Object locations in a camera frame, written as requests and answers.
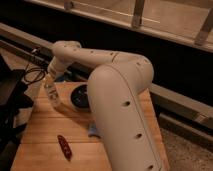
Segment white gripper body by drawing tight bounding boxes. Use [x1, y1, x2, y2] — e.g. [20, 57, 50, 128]
[48, 58, 66, 79]

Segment clear plastic bottle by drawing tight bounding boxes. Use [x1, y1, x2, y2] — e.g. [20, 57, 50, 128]
[44, 74, 61, 108]

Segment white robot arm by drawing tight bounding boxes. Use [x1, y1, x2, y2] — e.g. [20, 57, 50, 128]
[48, 41, 165, 171]

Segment black round dish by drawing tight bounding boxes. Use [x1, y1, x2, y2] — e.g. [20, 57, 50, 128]
[70, 84, 90, 110]

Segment wooden cutting board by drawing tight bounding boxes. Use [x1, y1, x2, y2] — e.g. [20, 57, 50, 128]
[10, 81, 171, 171]

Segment blue cloth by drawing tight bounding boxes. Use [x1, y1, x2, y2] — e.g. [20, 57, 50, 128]
[88, 123, 100, 138]

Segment black cable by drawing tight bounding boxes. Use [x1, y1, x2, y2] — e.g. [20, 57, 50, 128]
[22, 46, 48, 84]

